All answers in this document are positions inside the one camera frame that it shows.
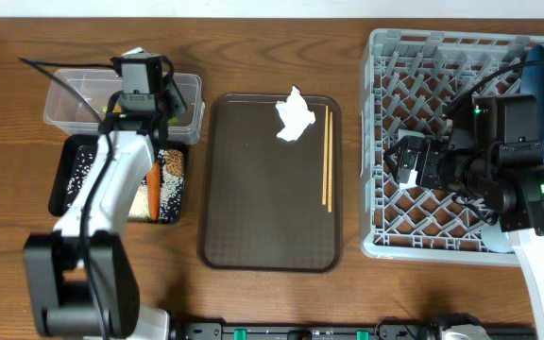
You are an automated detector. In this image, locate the light blue rice bowl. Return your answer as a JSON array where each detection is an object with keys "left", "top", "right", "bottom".
[{"left": 398, "top": 129, "right": 425, "bottom": 190}]

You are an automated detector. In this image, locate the grey plastic dishwasher rack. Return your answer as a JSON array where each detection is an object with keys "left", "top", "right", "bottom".
[{"left": 359, "top": 28, "right": 544, "bottom": 266}]

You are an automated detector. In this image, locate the black tray bin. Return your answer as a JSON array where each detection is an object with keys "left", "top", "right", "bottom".
[{"left": 48, "top": 134, "right": 188, "bottom": 217}]

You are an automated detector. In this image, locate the clear plastic bin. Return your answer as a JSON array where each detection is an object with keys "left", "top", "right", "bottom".
[{"left": 43, "top": 69, "right": 205, "bottom": 145}]

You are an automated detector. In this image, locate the brown serving tray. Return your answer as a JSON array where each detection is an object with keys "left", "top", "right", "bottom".
[{"left": 198, "top": 93, "right": 342, "bottom": 273}]

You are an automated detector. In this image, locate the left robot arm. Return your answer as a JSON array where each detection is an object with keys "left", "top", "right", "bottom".
[{"left": 23, "top": 51, "right": 186, "bottom": 339}]

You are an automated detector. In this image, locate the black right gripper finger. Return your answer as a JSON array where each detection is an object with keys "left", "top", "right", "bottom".
[
  {"left": 384, "top": 160, "right": 405, "bottom": 184},
  {"left": 383, "top": 137, "right": 417, "bottom": 161}
]

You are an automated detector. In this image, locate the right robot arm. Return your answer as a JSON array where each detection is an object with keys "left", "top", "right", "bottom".
[{"left": 383, "top": 94, "right": 544, "bottom": 339}]

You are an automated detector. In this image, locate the pile of white rice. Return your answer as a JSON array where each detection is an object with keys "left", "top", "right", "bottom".
[{"left": 62, "top": 145, "right": 184, "bottom": 224}]

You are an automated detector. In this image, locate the white napkin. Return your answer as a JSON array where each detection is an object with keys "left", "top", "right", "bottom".
[{"left": 275, "top": 86, "right": 315, "bottom": 142}]

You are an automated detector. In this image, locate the orange carrot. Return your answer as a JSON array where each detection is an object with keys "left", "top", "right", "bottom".
[{"left": 146, "top": 161, "right": 161, "bottom": 221}]

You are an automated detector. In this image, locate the yellow green snack wrapper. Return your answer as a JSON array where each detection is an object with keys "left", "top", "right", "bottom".
[{"left": 112, "top": 104, "right": 185, "bottom": 126}]

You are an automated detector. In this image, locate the wooden chopstick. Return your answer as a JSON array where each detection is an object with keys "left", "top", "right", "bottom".
[
  {"left": 327, "top": 111, "right": 333, "bottom": 213},
  {"left": 322, "top": 106, "right": 329, "bottom": 206}
]

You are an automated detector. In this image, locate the brown food scrap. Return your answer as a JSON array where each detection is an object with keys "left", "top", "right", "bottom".
[{"left": 164, "top": 149, "right": 184, "bottom": 177}]

